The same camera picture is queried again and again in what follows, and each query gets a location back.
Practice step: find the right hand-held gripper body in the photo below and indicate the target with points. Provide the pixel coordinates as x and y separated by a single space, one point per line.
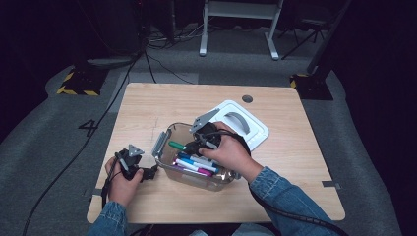
208 132

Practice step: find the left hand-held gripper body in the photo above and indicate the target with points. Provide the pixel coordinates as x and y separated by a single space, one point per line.
131 164

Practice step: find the dark blue marker pen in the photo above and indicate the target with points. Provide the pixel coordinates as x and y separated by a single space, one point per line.
185 156

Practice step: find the dark green marker pen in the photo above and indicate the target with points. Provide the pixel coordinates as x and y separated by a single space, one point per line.
175 145

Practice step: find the purple marker pen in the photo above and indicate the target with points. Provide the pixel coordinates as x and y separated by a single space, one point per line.
180 168

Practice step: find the magenta marker pen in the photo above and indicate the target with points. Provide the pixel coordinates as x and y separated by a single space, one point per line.
205 172

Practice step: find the clear plastic storage container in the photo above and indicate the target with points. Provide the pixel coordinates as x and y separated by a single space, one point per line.
196 184

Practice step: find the person's left hand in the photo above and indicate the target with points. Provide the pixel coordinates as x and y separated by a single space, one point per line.
123 191

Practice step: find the person's right hand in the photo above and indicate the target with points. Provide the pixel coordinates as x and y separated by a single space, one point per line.
229 157

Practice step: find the grey tape strip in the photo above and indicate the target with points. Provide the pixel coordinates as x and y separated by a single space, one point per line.
331 185
93 192

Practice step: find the grey round table grommet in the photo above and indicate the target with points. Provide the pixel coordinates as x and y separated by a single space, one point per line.
247 98

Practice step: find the black yellow striped stand base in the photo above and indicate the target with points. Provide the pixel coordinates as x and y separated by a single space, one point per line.
82 82
313 88

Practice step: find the person's legs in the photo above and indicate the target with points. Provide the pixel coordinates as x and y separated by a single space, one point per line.
252 230

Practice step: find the dark equipment cabinet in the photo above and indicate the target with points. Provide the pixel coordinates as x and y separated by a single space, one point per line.
124 29

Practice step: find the black tripod stand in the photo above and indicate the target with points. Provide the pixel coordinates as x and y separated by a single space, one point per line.
311 23

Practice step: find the white desk frame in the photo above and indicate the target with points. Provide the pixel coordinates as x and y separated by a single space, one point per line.
241 9

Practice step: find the dark metal stand post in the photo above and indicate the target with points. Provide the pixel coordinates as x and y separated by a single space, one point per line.
323 49

